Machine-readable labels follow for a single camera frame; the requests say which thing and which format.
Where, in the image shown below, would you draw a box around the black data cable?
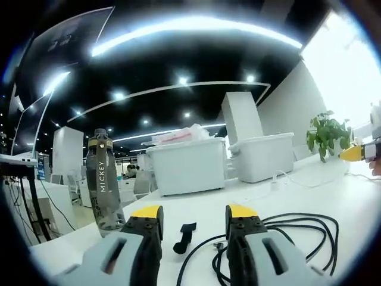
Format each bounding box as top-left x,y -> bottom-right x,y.
176,212 -> 340,286

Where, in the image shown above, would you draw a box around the white square pillar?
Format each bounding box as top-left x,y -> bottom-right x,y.
220,91 -> 264,142

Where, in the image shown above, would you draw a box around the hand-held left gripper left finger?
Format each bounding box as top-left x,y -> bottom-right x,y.
53,205 -> 164,286

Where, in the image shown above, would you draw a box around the black Velcro strap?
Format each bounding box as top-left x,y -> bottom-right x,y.
173,222 -> 198,254

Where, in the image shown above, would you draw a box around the white desktop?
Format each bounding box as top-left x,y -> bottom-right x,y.
29,151 -> 381,286

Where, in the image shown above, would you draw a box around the white storage bin with bags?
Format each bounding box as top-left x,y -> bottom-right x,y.
145,136 -> 227,197

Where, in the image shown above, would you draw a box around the green potted plant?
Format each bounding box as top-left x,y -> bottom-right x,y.
306,110 -> 355,163

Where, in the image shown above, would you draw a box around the white charger cable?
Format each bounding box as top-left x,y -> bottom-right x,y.
270,169 -> 349,191

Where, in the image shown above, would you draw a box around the white lidded storage bin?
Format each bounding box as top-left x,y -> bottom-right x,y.
228,132 -> 295,184

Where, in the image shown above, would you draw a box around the white plastic bags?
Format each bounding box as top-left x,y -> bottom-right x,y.
151,123 -> 216,144

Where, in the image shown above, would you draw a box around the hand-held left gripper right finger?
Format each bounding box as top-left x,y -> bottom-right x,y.
225,204 -> 328,286

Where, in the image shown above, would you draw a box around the black monitor stand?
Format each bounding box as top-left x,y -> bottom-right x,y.
0,162 -> 53,244

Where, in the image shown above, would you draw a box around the computer monitor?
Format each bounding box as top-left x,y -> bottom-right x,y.
0,89 -> 56,166

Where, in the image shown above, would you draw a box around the dark transparent water bottle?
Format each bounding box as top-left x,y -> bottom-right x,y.
85,128 -> 126,239

